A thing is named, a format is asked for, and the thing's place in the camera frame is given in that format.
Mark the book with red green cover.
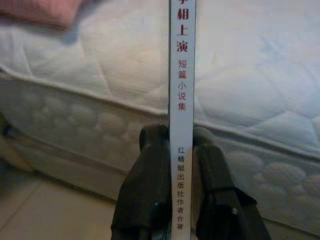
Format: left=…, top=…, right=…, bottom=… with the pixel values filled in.
left=167, top=0, right=198, bottom=240

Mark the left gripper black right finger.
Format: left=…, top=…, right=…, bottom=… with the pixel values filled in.
left=191, top=126, right=273, bottom=240

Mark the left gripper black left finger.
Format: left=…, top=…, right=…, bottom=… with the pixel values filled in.
left=110, top=124, right=173, bottom=240

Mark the white quilted mattress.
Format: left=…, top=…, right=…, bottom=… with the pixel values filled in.
left=0, top=0, right=320, bottom=237

